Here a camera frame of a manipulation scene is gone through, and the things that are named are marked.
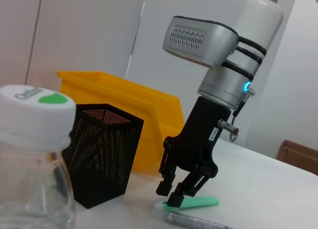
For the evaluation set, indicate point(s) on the clear water bottle green label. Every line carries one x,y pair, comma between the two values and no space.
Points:
32,129

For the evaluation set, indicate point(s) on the black mesh pen holder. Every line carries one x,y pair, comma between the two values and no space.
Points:
104,159

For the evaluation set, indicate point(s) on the brown cardboard box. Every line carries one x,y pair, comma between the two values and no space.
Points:
300,157

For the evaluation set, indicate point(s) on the mint green pen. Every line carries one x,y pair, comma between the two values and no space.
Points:
201,201

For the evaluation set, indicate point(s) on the yellow plastic bin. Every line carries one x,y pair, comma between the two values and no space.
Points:
124,92

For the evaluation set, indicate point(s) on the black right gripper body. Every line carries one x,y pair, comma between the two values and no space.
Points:
198,144

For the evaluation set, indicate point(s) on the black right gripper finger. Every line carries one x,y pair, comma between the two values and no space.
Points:
167,181
191,184

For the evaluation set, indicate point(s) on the grey marker pen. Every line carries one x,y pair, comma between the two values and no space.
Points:
188,220

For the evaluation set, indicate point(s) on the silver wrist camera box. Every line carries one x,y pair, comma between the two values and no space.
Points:
198,40

